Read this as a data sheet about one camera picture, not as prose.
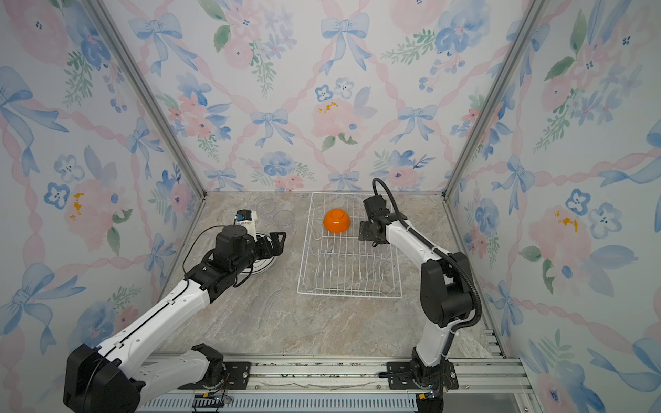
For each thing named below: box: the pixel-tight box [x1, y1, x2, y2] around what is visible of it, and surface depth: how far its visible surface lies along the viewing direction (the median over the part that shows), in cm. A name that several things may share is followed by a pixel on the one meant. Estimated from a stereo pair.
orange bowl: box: [322, 208, 352, 234], surface depth 106 cm
